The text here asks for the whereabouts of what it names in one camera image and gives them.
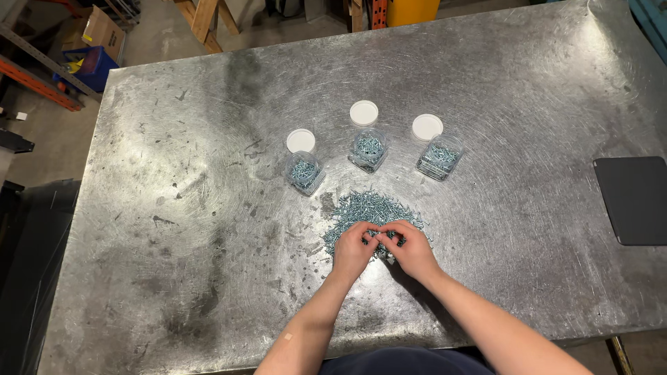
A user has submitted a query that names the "person's right hand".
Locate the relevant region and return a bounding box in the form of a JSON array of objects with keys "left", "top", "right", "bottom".
[{"left": 374, "top": 219, "right": 444, "bottom": 284}]

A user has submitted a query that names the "person's left hand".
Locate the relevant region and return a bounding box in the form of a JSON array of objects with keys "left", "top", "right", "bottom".
[{"left": 332, "top": 221, "right": 382, "bottom": 281}]

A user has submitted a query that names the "pile of silver screws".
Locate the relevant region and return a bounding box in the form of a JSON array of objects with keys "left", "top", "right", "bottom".
[{"left": 321, "top": 189, "right": 434, "bottom": 259}]

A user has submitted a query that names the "clear plastic jar of screws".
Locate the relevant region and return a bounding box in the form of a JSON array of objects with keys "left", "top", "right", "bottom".
[
  {"left": 284, "top": 150, "right": 327, "bottom": 197},
  {"left": 348, "top": 127, "right": 389, "bottom": 175},
  {"left": 415, "top": 134, "right": 464, "bottom": 182}
]

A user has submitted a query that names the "white round jar lid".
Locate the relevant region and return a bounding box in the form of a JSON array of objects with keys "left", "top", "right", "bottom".
[
  {"left": 286, "top": 128, "right": 316, "bottom": 154},
  {"left": 349, "top": 100, "right": 379, "bottom": 127},
  {"left": 412, "top": 114, "right": 444, "bottom": 142}
]

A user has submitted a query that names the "person's dark blue clothing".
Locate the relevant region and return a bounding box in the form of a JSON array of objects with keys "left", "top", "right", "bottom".
[{"left": 318, "top": 346, "right": 496, "bottom": 375}]

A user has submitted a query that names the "yellow bin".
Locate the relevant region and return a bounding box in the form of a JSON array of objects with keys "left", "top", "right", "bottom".
[{"left": 386, "top": 0, "right": 442, "bottom": 28}]

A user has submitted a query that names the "dark grey tablet case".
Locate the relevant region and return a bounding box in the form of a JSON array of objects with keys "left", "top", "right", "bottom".
[{"left": 593, "top": 156, "right": 667, "bottom": 247}]

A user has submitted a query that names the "wooden sawhorse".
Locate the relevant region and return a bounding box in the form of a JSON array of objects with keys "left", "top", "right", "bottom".
[{"left": 174, "top": 0, "right": 241, "bottom": 54}]

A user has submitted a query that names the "blue plastic crate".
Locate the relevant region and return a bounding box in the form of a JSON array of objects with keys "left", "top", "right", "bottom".
[{"left": 52, "top": 46, "right": 120, "bottom": 94}]

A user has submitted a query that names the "cardboard box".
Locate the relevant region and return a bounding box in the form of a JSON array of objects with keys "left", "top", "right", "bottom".
[{"left": 81, "top": 6, "right": 126, "bottom": 62}]

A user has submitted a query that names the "black plastic sheet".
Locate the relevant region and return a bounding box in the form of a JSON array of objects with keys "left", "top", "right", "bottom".
[{"left": 0, "top": 178, "right": 82, "bottom": 375}]

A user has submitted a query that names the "orange and grey metal rack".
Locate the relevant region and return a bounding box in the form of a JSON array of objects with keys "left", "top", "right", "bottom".
[{"left": 0, "top": 0, "right": 103, "bottom": 112}]

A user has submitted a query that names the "orange metal post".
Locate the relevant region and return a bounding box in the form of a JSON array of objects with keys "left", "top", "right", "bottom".
[{"left": 370, "top": 0, "right": 389, "bottom": 30}]

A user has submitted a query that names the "teal metal frame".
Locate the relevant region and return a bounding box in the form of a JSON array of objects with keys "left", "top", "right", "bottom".
[{"left": 628, "top": 0, "right": 667, "bottom": 51}]

